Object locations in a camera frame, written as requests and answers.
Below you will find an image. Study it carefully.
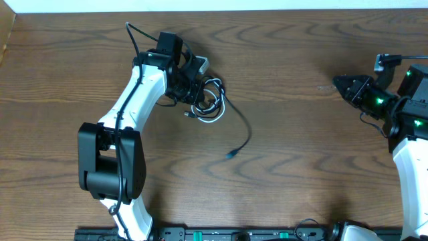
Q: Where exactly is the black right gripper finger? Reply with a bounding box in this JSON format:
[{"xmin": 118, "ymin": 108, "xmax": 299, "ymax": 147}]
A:
[
  {"xmin": 332, "ymin": 80, "xmax": 358, "ymax": 107},
  {"xmin": 332, "ymin": 75, "xmax": 371, "ymax": 86}
]

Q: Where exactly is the white USB cable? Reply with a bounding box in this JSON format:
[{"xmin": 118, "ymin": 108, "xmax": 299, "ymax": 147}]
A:
[{"xmin": 190, "ymin": 78, "xmax": 227, "ymax": 124}]

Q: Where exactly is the black USB cable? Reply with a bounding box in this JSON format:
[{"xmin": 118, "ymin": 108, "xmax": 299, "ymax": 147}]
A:
[{"xmin": 183, "ymin": 76, "xmax": 252, "ymax": 160}]

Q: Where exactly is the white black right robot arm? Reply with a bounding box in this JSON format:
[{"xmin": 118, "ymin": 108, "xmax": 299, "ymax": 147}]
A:
[{"xmin": 332, "ymin": 64, "xmax": 427, "ymax": 240}]

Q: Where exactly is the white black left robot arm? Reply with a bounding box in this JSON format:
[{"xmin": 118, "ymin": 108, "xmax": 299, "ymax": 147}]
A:
[{"xmin": 78, "ymin": 32, "xmax": 209, "ymax": 240}]

